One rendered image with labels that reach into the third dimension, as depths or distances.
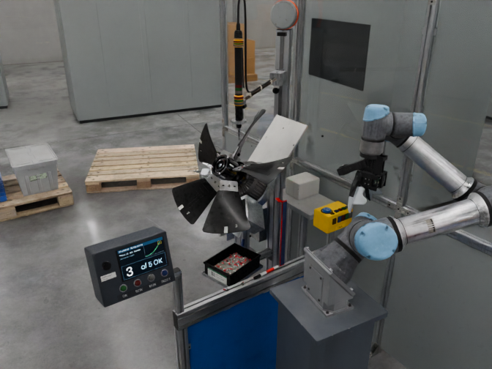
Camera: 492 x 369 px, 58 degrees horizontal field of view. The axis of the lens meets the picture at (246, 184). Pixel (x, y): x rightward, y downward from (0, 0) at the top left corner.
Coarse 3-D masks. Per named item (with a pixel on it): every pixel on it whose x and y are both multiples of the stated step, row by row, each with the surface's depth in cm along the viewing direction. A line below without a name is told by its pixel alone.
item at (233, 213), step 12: (228, 192) 216; (216, 204) 212; (228, 204) 212; (240, 204) 213; (216, 216) 209; (228, 216) 209; (240, 216) 209; (204, 228) 208; (216, 228) 206; (228, 228) 205; (240, 228) 205
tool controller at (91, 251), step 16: (112, 240) 153; (128, 240) 150; (144, 240) 151; (160, 240) 154; (96, 256) 142; (112, 256) 145; (128, 256) 148; (144, 256) 151; (160, 256) 154; (96, 272) 143; (112, 272) 146; (144, 272) 152; (160, 272) 155; (96, 288) 149; (112, 288) 146; (128, 288) 149; (144, 288) 152; (112, 304) 147
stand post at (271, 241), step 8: (280, 176) 247; (280, 184) 248; (272, 192) 252; (280, 192) 250; (272, 200) 254; (272, 208) 256; (280, 208) 255; (272, 216) 258; (280, 216) 257; (272, 224) 260; (280, 224) 259; (272, 232) 262; (272, 240) 264; (272, 248) 267; (272, 256) 270; (272, 264) 272
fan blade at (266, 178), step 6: (270, 162) 213; (276, 162) 209; (288, 162) 204; (246, 168) 211; (252, 168) 209; (258, 168) 207; (264, 168) 205; (270, 168) 204; (276, 168) 202; (252, 174) 204; (258, 174) 202; (264, 174) 201; (270, 174) 199; (276, 174) 198; (264, 180) 197; (270, 180) 196
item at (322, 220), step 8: (320, 208) 210; (336, 208) 210; (352, 208) 210; (320, 216) 207; (328, 216) 203; (336, 216) 205; (320, 224) 208; (328, 224) 204; (336, 224) 207; (344, 224) 210; (328, 232) 206
